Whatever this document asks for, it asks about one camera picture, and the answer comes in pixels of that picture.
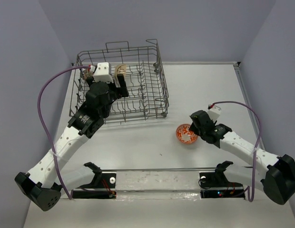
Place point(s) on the metal rail bar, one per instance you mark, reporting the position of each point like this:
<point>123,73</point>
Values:
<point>162,169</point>

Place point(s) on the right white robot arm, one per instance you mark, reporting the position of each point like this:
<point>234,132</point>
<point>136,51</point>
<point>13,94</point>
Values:
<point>272,174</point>

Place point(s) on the brown glazed bowl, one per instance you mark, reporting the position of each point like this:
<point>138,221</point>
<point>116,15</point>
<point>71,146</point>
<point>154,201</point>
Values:
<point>87,74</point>

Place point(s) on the orange floral bowl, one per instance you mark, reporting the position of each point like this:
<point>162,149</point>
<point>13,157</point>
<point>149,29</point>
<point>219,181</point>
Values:
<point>184,135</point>

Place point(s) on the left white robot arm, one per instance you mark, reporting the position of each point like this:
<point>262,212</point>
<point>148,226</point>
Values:
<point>43,184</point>

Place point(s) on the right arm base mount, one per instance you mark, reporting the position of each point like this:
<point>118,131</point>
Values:
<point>214,184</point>

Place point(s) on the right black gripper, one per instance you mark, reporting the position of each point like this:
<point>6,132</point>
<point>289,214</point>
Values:
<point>192,128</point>

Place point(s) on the white bowl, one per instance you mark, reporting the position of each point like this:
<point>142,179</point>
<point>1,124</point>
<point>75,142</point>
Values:
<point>120,72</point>

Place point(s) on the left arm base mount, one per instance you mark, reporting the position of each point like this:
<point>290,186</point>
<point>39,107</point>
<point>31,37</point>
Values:
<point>101,186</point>

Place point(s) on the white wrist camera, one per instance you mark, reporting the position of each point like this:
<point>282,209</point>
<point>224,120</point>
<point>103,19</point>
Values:
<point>103,73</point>
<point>214,113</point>

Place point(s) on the grey wire dish rack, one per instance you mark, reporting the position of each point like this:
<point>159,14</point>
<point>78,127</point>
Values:
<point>145,79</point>

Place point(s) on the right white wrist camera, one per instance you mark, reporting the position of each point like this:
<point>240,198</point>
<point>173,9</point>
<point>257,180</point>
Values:
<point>214,113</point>

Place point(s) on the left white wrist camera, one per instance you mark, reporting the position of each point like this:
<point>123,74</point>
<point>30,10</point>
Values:
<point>103,73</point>

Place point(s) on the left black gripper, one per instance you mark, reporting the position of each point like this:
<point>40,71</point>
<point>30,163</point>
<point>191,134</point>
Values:
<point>121,92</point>

